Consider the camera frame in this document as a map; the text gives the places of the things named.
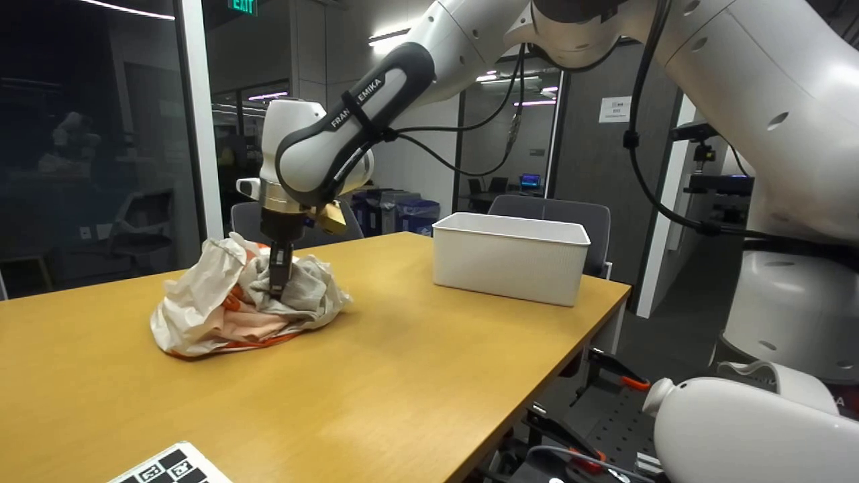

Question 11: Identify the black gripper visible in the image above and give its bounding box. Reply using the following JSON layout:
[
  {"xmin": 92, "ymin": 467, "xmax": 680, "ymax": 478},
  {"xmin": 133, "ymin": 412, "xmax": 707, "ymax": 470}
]
[{"xmin": 257, "ymin": 207, "xmax": 311, "ymax": 304}]

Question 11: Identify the white orange printed plastic bag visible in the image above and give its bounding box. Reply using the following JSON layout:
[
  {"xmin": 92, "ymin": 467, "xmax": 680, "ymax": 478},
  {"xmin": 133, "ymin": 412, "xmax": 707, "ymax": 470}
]
[{"xmin": 147, "ymin": 227, "xmax": 354, "ymax": 361}]

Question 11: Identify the white plastic basket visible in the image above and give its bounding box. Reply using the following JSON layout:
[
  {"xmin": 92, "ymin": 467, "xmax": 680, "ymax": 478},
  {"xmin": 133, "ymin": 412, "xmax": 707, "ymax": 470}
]
[{"xmin": 430, "ymin": 208, "xmax": 592, "ymax": 308}]

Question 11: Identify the blue storage bin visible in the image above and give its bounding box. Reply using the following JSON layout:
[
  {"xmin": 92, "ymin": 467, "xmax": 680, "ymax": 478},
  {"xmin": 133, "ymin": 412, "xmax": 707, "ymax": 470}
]
[{"xmin": 351, "ymin": 188, "xmax": 442, "ymax": 238}]

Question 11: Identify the black white checkerboard card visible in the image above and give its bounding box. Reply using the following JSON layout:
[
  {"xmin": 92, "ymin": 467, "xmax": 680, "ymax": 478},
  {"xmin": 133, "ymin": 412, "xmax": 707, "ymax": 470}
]
[{"xmin": 104, "ymin": 440, "xmax": 237, "ymax": 483}]

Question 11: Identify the orange black bar clamp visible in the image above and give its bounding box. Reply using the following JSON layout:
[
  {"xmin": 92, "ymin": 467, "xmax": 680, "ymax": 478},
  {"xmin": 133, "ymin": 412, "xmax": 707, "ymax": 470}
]
[
  {"xmin": 527, "ymin": 435, "xmax": 622, "ymax": 483},
  {"xmin": 584, "ymin": 348, "xmax": 651, "ymax": 396}
]

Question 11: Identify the black perforated mounting board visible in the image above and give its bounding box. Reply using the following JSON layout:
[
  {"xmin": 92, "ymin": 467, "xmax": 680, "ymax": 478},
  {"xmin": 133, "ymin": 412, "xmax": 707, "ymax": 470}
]
[{"xmin": 533, "ymin": 372, "xmax": 666, "ymax": 473}]

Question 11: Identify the white rounded housing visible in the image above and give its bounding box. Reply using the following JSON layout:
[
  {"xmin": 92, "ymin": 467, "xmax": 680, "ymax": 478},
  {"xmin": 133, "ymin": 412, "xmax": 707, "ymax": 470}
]
[{"xmin": 639, "ymin": 372, "xmax": 859, "ymax": 483}]

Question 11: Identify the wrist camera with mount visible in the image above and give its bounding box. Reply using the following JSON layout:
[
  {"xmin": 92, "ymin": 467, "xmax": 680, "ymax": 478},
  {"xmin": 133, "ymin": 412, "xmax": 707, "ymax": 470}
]
[{"xmin": 309, "ymin": 195, "xmax": 354, "ymax": 237}]

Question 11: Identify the white window frame post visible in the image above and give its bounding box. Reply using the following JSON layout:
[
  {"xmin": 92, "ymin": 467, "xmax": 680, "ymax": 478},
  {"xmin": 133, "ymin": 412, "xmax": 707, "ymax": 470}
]
[{"xmin": 175, "ymin": 0, "xmax": 226, "ymax": 242}]

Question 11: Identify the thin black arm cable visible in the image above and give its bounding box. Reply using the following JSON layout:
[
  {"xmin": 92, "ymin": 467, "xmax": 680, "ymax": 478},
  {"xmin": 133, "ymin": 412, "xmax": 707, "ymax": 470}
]
[{"xmin": 384, "ymin": 42, "xmax": 566, "ymax": 181}]

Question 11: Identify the white wall sign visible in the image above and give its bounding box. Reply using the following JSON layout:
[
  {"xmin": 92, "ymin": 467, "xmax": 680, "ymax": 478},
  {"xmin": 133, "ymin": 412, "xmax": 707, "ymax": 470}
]
[{"xmin": 595, "ymin": 94, "xmax": 631, "ymax": 129}]

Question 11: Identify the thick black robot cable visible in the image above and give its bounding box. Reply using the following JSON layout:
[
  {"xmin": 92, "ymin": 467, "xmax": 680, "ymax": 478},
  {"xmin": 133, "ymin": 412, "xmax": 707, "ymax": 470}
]
[{"xmin": 615, "ymin": 0, "xmax": 859, "ymax": 263}]

